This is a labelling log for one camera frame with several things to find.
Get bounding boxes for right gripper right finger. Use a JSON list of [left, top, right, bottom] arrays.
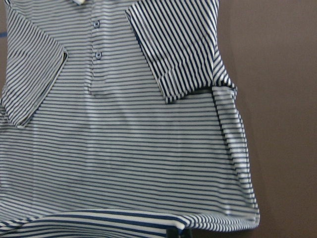
[[181, 229, 192, 238]]

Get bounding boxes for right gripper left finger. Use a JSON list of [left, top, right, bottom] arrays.
[[166, 228, 179, 238]]

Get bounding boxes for navy white striped polo shirt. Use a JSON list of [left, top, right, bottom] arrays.
[[0, 0, 260, 238]]

